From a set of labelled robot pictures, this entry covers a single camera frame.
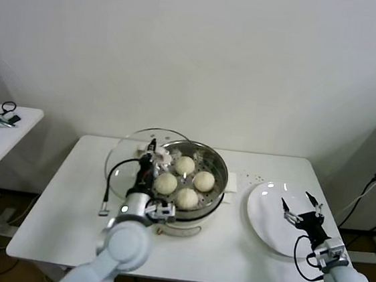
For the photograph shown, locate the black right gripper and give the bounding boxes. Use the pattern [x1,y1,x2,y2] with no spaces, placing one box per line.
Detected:
[276,188,335,248]

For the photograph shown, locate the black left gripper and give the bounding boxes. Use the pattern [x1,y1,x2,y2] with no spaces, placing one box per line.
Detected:
[130,136,163,196]

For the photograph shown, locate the glass pot lid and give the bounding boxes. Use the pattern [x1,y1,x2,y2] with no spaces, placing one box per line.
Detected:
[100,123,195,212]

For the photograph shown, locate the white steamed baozi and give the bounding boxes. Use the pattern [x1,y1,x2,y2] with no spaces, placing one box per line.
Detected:
[174,186,200,212]
[191,170,216,194]
[174,155,197,178]
[153,171,179,196]

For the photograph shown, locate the stainless steel steamer basket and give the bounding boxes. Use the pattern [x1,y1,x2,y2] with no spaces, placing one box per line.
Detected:
[136,135,242,226]

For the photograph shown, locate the white round plate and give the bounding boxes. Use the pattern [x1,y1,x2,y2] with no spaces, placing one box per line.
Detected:
[241,178,333,262]

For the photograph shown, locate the white electric cooker base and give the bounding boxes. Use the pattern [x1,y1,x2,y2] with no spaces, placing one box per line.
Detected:
[154,184,232,244]

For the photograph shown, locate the white side table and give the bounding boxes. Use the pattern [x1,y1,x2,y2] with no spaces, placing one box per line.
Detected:
[0,104,45,243]

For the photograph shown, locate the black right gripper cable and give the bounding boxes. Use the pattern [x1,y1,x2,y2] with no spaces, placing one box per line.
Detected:
[290,234,331,282]

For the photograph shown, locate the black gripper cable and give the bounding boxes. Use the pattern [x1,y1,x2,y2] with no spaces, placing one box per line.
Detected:
[98,157,143,220]
[290,234,331,282]

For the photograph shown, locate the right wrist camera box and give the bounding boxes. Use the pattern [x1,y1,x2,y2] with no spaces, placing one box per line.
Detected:
[311,235,353,274]

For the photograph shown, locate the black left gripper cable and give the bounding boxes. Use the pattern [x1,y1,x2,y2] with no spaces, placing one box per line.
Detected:
[98,157,143,220]

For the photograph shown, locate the black looped cable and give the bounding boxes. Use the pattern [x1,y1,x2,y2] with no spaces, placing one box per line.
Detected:
[1,100,17,115]

